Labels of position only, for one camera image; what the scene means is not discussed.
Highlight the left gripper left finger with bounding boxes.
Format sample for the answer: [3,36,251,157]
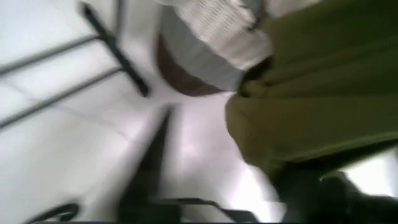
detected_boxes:
[119,105,181,223]

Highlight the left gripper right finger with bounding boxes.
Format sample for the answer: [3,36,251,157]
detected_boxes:
[272,167,398,223]

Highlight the green shirt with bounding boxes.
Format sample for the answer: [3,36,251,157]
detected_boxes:
[224,0,398,178]

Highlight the black clothes rack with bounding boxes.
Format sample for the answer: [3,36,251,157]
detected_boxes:
[0,2,150,130]

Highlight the white laundry basket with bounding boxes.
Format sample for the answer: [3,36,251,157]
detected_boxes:
[155,0,276,98]

